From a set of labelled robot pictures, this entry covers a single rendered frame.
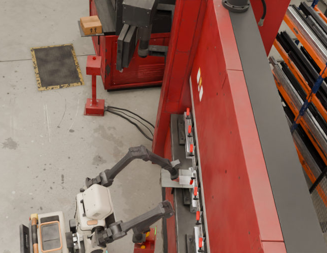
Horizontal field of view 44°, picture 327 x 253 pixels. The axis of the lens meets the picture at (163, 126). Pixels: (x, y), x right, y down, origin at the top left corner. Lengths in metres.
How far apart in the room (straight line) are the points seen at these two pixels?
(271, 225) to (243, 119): 0.60
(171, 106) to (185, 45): 0.74
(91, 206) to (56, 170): 1.86
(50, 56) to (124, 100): 1.31
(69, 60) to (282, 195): 4.43
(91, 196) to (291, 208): 1.44
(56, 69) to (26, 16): 1.33
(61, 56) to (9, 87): 0.89
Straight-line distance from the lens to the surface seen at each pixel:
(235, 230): 2.14
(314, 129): 4.58
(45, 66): 5.78
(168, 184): 3.34
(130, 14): 3.48
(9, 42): 6.27
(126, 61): 3.79
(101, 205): 2.76
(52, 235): 3.22
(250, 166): 1.94
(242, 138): 2.03
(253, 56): 2.54
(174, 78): 3.68
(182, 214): 3.36
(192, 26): 3.35
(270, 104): 2.26
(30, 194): 4.49
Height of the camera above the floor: 3.78
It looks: 48 degrees down
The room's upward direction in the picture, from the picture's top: 11 degrees clockwise
